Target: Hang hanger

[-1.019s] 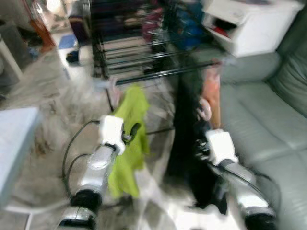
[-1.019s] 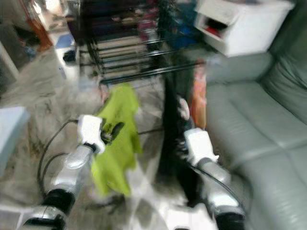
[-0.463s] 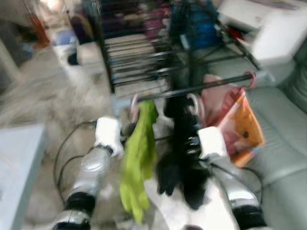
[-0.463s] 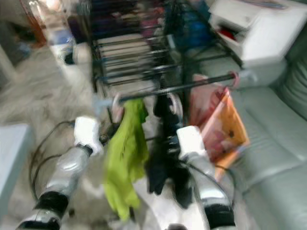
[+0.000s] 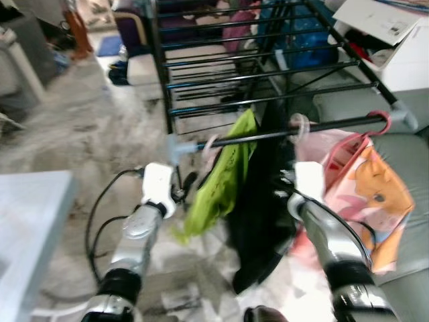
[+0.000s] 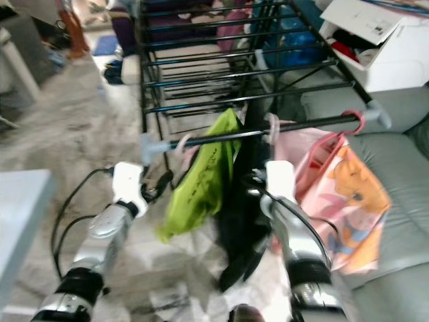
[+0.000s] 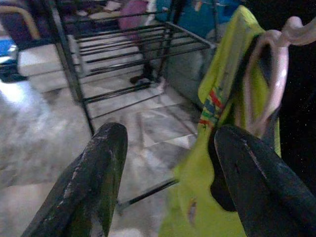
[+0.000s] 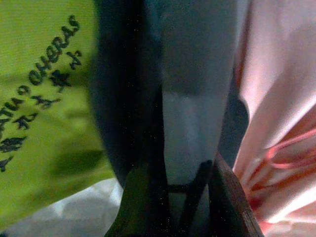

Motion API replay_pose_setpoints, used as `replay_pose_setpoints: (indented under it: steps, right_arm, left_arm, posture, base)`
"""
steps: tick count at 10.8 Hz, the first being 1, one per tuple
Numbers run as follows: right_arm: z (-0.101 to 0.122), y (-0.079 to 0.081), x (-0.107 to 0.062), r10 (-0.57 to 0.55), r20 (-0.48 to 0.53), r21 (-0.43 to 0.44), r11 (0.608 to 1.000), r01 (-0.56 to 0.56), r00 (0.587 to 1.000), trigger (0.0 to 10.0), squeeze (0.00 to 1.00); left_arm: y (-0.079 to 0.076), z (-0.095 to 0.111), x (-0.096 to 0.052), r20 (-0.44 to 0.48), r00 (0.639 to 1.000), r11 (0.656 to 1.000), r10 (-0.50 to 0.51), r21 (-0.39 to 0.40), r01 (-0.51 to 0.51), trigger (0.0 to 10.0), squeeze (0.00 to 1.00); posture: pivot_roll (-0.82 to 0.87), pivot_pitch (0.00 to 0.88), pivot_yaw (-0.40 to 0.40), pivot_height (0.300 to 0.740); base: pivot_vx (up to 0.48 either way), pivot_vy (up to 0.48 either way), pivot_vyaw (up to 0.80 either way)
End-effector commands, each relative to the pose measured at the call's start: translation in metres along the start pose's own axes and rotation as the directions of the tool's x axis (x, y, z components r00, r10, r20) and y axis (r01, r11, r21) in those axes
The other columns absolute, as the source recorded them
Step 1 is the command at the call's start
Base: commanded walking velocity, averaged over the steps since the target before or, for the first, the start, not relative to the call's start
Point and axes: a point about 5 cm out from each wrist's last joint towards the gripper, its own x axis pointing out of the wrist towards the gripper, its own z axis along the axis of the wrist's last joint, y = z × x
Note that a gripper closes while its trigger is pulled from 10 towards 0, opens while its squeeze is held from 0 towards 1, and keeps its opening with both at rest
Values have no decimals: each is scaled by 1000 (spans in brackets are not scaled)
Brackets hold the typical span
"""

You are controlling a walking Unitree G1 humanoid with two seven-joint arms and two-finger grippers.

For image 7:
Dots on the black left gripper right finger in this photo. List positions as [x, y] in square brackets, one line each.
[266, 192]

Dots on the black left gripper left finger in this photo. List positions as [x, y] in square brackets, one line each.
[93, 177]

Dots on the black garment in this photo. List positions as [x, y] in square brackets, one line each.
[301, 98]

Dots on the lime green shirt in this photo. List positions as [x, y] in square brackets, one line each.
[197, 185]

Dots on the black metal drying rack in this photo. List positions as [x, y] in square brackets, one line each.
[70, 74]

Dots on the white ottoman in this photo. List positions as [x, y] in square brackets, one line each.
[39, 61]

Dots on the dark bag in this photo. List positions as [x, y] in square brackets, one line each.
[11, 74]

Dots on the blue floor mat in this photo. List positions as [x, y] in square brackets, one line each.
[6, 48]

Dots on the maroon garment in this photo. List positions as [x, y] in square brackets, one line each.
[133, 17]

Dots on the purple armchair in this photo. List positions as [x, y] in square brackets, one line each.
[14, 27]

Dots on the blue fabric bag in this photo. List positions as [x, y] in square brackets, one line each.
[192, 14]

